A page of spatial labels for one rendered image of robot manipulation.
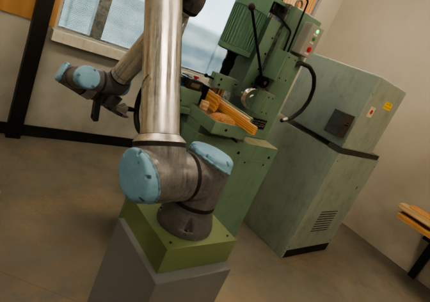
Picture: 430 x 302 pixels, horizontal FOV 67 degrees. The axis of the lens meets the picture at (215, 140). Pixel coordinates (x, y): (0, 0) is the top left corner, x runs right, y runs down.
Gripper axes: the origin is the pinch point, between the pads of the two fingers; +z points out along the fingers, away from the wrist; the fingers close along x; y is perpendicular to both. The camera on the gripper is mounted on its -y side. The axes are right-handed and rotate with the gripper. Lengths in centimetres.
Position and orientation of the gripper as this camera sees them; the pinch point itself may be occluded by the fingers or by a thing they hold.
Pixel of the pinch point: (125, 116)
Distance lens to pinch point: 166.6
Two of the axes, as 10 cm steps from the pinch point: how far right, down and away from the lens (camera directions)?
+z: 5.9, 4.3, 6.8
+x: -5.2, -4.5, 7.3
